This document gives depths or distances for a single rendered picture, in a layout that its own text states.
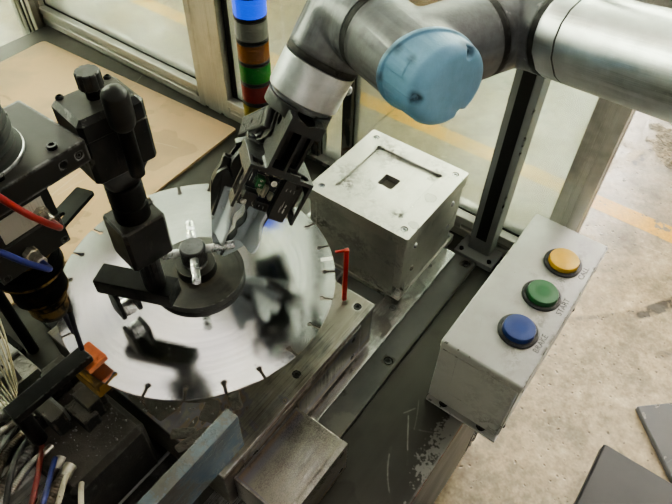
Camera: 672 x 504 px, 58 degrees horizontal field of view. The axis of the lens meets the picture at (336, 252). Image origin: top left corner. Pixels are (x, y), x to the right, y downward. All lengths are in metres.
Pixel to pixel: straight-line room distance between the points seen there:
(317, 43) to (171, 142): 0.72
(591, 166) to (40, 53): 1.24
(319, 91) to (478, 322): 0.36
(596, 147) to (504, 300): 0.24
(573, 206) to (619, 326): 1.14
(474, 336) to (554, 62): 0.36
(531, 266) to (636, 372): 1.15
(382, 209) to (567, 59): 0.43
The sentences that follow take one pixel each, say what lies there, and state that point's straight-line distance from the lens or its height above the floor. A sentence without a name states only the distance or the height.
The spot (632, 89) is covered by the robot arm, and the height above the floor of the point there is 1.27.
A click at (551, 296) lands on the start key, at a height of 0.91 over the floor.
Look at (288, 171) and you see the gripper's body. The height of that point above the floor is 1.12.
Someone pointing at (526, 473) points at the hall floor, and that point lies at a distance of 1.71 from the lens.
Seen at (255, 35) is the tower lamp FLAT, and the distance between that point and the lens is 0.85.
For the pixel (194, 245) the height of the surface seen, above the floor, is 1.00.
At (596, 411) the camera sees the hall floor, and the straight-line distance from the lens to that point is 1.86.
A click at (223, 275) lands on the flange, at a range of 0.73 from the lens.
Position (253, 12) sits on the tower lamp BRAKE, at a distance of 0.84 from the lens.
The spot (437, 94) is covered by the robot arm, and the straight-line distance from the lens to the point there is 0.50.
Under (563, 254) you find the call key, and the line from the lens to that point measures 0.88.
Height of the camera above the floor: 1.52
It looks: 49 degrees down
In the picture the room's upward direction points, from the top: 2 degrees clockwise
